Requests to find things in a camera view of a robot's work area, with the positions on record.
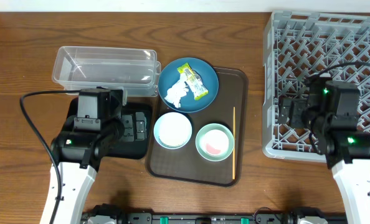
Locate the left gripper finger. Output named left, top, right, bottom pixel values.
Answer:
left=135, top=112, right=147, bottom=140
left=121, top=114, right=135, bottom=142

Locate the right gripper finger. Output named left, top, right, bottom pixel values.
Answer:
left=278, top=98, right=292, bottom=124
left=289, top=99, right=306, bottom=129

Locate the white tissue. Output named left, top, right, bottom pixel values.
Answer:
left=164, top=73, right=189, bottom=108

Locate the yellow green snack wrapper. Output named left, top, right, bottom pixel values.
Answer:
left=177, top=63, right=209, bottom=100

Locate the white cup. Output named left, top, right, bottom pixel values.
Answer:
left=201, top=129, right=229, bottom=156

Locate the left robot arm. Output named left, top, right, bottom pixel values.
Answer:
left=41, top=88, right=152, bottom=223

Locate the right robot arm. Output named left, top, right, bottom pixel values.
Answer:
left=278, top=75, right=370, bottom=223

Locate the grey dishwasher rack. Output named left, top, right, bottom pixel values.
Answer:
left=262, top=11, right=370, bottom=162

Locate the black plastic bin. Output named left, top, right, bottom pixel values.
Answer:
left=52, top=97, right=152, bottom=164

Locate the light blue bowl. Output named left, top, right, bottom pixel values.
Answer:
left=153, top=112, right=192, bottom=150

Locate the clear plastic bin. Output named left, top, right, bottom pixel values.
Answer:
left=52, top=46, right=161, bottom=97

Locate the wooden chopstick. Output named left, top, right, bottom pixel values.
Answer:
left=232, top=107, right=236, bottom=180

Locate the dark blue plate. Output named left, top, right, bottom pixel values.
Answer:
left=158, top=57, right=219, bottom=113

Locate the brown serving tray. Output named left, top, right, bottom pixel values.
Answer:
left=145, top=67, right=249, bottom=187

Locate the mint green bowl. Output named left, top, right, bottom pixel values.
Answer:
left=196, top=123, right=234, bottom=162

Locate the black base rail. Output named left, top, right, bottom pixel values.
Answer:
left=79, top=204, right=348, bottom=224

